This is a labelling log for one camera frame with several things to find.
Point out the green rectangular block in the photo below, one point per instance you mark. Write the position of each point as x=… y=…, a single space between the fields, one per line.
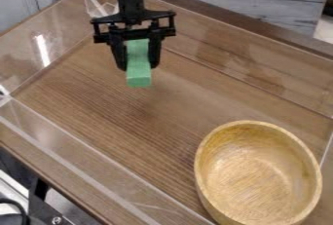
x=138 y=71

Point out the clear acrylic corner bracket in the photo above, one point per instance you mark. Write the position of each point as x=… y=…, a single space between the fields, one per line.
x=98 y=10

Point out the black table leg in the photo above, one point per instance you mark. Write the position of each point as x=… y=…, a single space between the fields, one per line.
x=38 y=190

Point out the black metal base with screw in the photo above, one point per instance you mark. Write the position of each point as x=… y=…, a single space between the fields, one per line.
x=42 y=214

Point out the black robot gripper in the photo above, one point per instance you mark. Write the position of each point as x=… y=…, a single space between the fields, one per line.
x=134 y=23

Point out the brown wooden bowl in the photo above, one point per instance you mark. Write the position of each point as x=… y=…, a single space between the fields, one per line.
x=257 y=175

